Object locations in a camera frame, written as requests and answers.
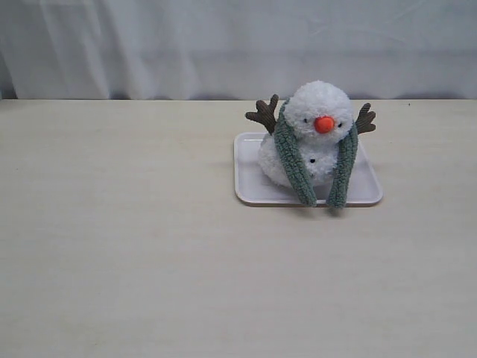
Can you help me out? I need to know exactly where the grey-green knitted scarf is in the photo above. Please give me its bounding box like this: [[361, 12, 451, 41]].
[[272, 99, 359, 209]]

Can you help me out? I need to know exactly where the white plush snowman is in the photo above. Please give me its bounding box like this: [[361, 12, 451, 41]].
[[244, 80, 376, 188]]

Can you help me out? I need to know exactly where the white rectangular tray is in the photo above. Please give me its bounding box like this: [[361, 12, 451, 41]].
[[233, 132, 383, 207]]

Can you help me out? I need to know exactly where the white background curtain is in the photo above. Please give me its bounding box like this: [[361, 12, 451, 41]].
[[1, 1, 476, 100]]

